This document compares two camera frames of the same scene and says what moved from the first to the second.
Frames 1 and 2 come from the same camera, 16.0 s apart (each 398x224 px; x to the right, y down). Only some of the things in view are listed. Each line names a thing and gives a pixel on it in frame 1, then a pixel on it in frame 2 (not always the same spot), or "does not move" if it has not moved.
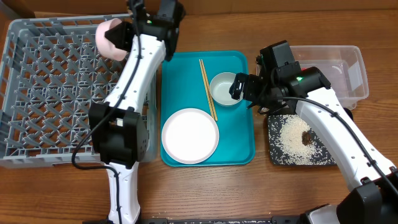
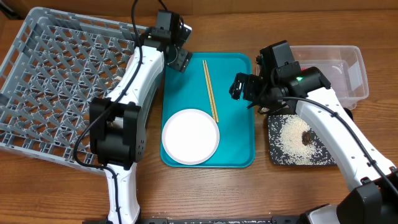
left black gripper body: (125, 42) to (182, 59)
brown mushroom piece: (305, 137) does not move
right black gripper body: (245, 88) does not move
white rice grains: (285, 144) does not move
